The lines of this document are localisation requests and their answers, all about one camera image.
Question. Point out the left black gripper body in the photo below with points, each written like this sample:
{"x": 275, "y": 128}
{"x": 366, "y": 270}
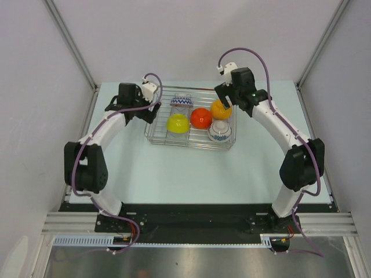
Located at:
{"x": 145, "y": 114}

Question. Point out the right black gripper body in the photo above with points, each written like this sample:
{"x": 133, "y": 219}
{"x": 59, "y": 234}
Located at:
{"x": 222, "y": 90}

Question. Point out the orange yellow bowl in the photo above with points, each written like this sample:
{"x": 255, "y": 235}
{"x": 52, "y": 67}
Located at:
{"x": 219, "y": 112}

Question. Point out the yellow green bowl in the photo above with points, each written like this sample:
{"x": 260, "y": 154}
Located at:
{"x": 178, "y": 123}

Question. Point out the orange bottom bowl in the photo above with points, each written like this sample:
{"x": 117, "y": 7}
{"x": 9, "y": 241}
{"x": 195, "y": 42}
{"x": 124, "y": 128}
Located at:
{"x": 201, "y": 118}

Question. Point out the red patterned blue zigzag bowl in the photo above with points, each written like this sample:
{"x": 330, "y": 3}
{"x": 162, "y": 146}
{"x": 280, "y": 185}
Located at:
{"x": 182, "y": 100}

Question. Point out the blue white floral bowl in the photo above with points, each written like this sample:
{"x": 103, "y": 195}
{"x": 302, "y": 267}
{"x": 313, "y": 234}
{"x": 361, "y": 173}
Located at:
{"x": 219, "y": 131}

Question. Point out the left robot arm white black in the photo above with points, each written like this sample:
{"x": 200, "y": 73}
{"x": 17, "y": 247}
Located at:
{"x": 85, "y": 168}

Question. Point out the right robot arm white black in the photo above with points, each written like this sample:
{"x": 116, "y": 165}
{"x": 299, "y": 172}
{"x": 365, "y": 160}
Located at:
{"x": 303, "y": 164}

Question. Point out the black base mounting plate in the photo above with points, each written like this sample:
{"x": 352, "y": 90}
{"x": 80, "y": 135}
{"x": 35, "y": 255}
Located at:
{"x": 206, "y": 224}

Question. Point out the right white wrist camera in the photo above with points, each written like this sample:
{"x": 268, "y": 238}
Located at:
{"x": 225, "y": 72}

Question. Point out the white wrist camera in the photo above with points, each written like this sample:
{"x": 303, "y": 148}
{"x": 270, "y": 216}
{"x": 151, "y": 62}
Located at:
{"x": 148, "y": 89}
{"x": 225, "y": 72}

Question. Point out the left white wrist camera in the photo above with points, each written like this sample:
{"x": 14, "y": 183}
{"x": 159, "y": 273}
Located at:
{"x": 148, "y": 89}

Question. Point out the metal wire dish rack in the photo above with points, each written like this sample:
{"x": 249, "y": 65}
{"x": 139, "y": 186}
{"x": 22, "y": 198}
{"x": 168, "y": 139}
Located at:
{"x": 157, "y": 133}

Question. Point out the aluminium frame rail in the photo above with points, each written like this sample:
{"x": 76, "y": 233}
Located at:
{"x": 312, "y": 224}

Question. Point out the left aluminium corner post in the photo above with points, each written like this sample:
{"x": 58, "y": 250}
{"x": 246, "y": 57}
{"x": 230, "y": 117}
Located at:
{"x": 62, "y": 27}

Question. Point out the aluminium corner post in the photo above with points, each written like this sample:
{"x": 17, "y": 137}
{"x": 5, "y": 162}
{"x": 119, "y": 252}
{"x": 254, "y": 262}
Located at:
{"x": 62, "y": 27}
{"x": 324, "y": 40}

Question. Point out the right aluminium corner post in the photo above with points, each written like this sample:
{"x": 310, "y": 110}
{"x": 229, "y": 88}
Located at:
{"x": 324, "y": 40}

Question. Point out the white slotted cable duct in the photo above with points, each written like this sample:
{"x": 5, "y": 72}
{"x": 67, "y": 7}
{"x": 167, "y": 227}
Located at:
{"x": 113, "y": 242}

